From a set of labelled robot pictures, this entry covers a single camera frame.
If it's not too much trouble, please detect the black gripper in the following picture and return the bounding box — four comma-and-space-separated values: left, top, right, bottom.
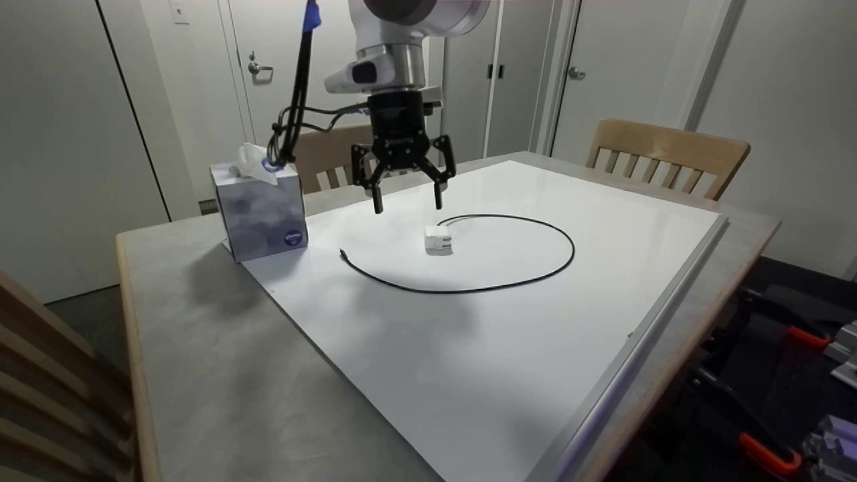
348, 88, 461, 217

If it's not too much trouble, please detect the white charger adapter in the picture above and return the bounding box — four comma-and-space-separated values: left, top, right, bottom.
421, 222, 457, 261

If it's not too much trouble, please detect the black charger cable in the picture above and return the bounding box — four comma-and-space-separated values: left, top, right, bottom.
334, 209, 582, 298

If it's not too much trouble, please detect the light wooden slat-back chair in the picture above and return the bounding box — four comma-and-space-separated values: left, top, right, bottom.
0, 271, 141, 482
582, 116, 756, 205
285, 119, 429, 198

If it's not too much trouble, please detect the purple tissue box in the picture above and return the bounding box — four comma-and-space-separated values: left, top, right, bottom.
206, 140, 313, 267

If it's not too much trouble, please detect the white door with lever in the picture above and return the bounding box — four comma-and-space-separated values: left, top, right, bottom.
219, 0, 381, 172

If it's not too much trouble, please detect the large white board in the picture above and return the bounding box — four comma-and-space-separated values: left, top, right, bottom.
239, 155, 731, 482

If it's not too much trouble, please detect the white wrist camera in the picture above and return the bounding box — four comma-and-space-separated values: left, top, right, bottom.
321, 60, 407, 99

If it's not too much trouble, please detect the black arm cable blue-taped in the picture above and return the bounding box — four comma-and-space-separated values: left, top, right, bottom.
266, 0, 376, 172

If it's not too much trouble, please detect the black clamp orange handle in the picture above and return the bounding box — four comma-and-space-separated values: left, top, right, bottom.
740, 293, 839, 353
693, 364, 808, 482

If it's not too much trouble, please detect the silver metal bracket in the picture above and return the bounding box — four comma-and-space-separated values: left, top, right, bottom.
824, 320, 857, 389

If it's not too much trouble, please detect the aluminium profile rail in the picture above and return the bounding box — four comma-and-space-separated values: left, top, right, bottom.
802, 413, 857, 482

